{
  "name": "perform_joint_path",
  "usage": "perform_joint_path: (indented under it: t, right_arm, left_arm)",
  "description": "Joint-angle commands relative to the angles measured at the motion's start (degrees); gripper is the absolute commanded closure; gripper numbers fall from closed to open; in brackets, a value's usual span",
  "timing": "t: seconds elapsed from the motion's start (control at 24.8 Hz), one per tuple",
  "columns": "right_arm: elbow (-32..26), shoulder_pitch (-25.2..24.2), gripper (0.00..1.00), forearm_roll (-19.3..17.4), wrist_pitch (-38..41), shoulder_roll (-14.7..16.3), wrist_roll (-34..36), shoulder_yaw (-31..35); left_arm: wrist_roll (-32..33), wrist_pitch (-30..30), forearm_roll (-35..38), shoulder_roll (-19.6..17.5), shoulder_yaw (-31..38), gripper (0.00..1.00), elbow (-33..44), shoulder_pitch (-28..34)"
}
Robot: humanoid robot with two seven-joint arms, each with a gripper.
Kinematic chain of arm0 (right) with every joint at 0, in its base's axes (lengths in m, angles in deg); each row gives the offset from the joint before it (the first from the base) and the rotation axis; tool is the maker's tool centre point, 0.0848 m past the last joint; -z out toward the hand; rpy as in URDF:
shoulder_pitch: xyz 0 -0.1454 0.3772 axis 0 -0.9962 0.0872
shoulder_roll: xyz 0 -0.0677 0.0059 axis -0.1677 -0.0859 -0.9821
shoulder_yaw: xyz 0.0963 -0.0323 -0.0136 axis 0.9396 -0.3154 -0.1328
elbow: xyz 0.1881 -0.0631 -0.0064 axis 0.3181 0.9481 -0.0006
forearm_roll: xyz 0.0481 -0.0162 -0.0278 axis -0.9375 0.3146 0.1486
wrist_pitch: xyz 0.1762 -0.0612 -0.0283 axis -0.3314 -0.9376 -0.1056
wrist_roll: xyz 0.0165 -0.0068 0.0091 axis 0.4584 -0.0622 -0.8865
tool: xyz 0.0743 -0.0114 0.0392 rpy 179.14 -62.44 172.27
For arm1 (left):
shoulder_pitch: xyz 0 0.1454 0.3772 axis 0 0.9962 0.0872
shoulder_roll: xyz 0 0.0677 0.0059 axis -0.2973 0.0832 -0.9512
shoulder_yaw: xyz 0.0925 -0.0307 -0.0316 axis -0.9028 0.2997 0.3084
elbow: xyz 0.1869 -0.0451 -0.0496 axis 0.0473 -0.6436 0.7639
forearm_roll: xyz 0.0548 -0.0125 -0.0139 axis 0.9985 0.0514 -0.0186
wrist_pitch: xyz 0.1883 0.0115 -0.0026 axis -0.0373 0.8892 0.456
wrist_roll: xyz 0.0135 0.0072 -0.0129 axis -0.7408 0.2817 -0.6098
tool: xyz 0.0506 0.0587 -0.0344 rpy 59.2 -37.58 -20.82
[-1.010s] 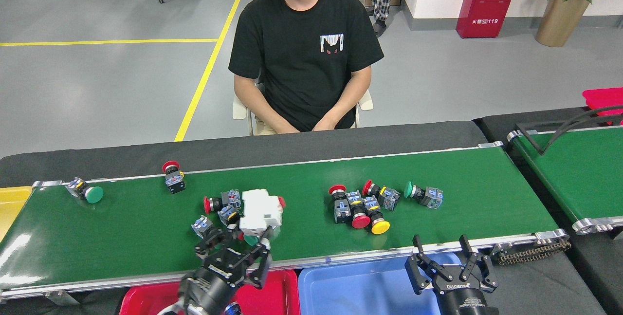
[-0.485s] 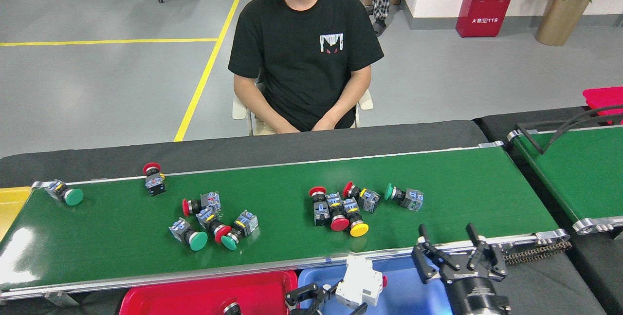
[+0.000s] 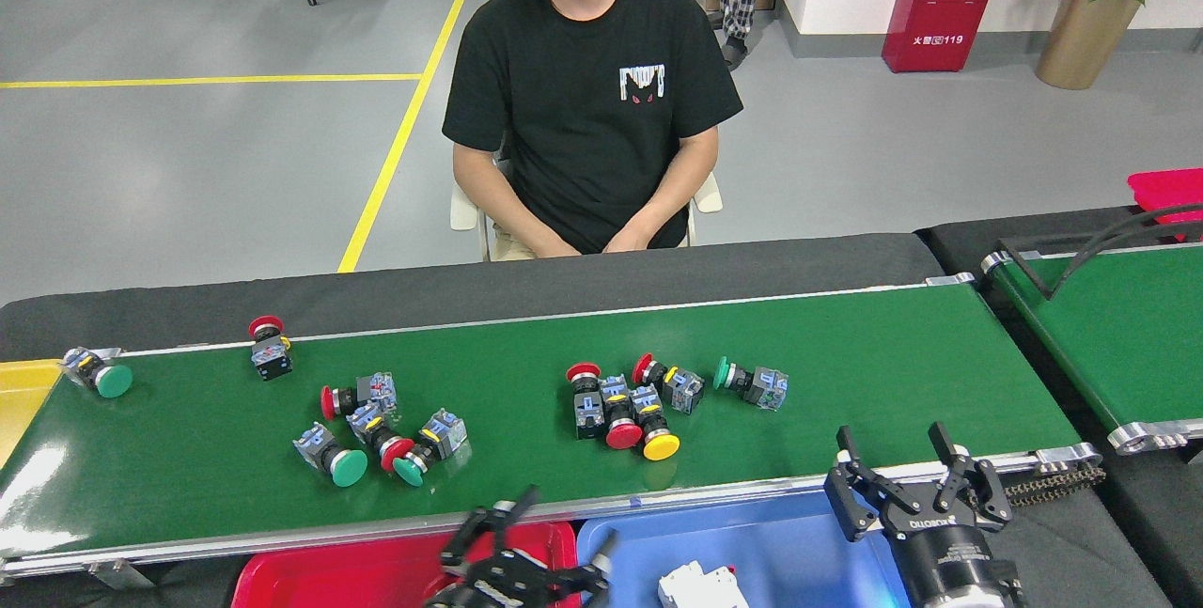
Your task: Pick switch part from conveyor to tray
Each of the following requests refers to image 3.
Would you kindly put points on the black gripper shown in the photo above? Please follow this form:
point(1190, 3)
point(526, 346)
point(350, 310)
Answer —
point(507, 594)
point(949, 561)

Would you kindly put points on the white circuit breaker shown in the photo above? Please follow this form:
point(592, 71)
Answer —
point(700, 587)

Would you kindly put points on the yellow push button switch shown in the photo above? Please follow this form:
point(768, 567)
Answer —
point(661, 446)

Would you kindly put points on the red push button switch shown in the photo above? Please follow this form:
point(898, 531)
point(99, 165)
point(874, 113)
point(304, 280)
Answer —
point(622, 436)
point(379, 390)
point(587, 411)
point(368, 425)
point(684, 390)
point(271, 359)

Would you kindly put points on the long green conveyor belt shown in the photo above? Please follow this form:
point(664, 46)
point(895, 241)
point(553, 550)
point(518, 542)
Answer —
point(846, 382)

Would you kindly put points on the blue plastic tray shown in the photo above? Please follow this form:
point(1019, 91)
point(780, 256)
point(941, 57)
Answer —
point(771, 542)

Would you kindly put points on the red plastic tray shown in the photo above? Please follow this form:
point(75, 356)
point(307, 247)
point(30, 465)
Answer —
point(357, 575)

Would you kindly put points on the short green conveyor belt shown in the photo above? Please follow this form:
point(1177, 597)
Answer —
point(1128, 345)

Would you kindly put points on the person's right hand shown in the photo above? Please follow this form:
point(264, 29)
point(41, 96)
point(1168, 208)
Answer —
point(554, 246)

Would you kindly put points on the person's left hand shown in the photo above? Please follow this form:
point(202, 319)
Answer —
point(630, 240)

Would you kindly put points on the small black table cloth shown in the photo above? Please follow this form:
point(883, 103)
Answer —
point(954, 237)

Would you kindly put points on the red plastic bin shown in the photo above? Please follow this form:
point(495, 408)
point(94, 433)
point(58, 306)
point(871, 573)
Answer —
point(1165, 187)

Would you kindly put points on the red fire extinguisher box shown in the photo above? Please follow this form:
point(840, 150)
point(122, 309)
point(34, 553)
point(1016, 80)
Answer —
point(945, 16)

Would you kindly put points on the potted plant in gold pot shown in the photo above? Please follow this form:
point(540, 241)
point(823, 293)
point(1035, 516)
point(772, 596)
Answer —
point(1081, 35)

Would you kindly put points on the yellow plastic bin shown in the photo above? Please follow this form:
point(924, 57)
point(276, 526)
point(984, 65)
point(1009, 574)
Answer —
point(23, 401)

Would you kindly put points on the black guide frame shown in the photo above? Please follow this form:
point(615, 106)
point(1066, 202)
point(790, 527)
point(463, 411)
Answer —
point(1071, 272)

